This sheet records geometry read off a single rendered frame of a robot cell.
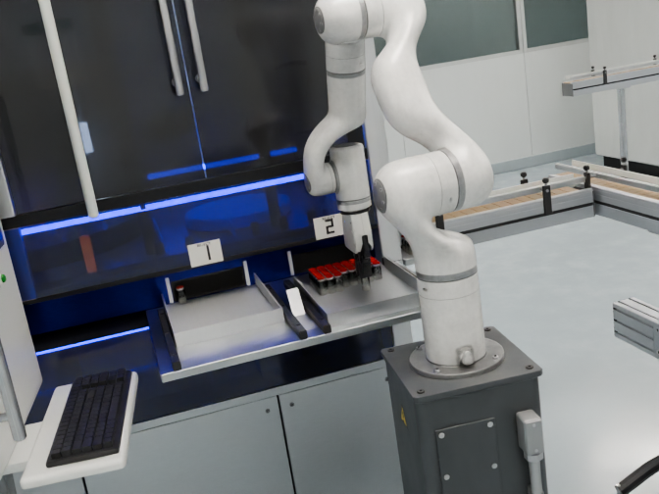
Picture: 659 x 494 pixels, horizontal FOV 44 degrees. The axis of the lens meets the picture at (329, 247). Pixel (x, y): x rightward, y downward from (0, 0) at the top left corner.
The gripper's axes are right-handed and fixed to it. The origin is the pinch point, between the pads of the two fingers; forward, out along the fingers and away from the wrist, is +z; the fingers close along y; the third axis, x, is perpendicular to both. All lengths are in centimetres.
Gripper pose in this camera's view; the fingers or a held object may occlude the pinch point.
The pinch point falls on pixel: (363, 268)
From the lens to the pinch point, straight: 207.0
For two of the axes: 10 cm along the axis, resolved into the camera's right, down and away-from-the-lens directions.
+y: 2.7, 2.2, -9.4
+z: 1.5, 9.5, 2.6
